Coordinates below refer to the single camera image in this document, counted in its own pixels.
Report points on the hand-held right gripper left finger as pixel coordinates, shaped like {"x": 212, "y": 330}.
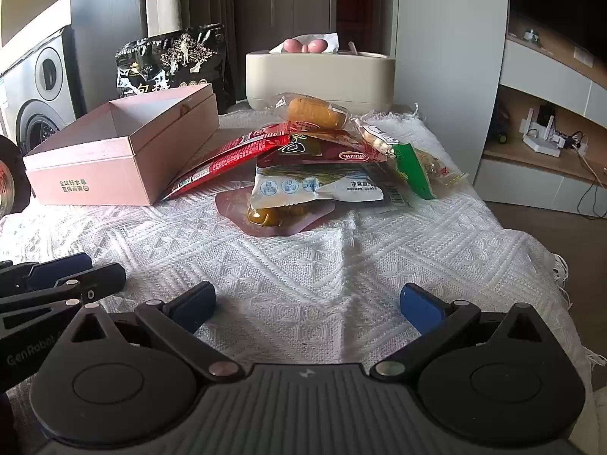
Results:
{"x": 194, "y": 305}

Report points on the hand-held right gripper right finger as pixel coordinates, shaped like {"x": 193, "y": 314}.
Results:
{"x": 422, "y": 308}

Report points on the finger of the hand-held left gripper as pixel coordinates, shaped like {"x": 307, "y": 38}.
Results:
{"x": 61, "y": 264}
{"x": 97, "y": 278}

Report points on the pink cardboard box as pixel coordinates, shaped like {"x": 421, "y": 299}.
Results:
{"x": 95, "y": 170}

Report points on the pink packet of yellow plums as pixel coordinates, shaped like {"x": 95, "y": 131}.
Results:
{"x": 265, "y": 220}

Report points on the green snack packet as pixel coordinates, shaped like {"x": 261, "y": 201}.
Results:
{"x": 417, "y": 180}

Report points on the red striped snack packet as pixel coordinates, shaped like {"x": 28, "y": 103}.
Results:
{"x": 223, "y": 161}

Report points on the white and blue snack packet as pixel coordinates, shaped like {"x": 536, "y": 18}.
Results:
{"x": 294, "y": 185}

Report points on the clear packet of white nuts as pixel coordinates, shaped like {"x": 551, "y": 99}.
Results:
{"x": 379, "y": 140}

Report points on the dark red snack packet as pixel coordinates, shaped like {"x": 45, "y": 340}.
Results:
{"x": 332, "y": 151}

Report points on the orange bread packet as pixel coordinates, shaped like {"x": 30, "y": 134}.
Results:
{"x": 308, "y": 111}

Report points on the white knitted cloth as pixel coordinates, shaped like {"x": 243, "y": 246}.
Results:
{"x": 284, "y": 265}

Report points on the round black-framed mirror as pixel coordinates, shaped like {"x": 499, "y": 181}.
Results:
{"x": 21, "y": 170}

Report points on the white and wood cabinet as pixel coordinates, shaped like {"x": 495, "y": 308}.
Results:
{"x": 521, "y": 185}

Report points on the grey washing machine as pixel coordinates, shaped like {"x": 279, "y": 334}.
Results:
{"x": 42, "y": 85}

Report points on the white router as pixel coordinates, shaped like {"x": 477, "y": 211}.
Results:
{"x": 540, "y": 144}

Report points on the black gold-printed snack bag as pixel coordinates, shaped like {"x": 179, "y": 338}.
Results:
{"x": 175, "y": 57}

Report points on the cream tissue box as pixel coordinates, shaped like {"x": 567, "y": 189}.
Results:
{"x": 303, "y": 76}

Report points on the pink bow ornament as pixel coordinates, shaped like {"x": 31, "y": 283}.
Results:
{"x": 296, "y": 46}

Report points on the white tissue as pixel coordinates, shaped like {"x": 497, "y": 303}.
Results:
{"x": 332, "y": 38}

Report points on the black television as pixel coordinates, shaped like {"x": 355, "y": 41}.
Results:
{"x": 559, "y": 0}

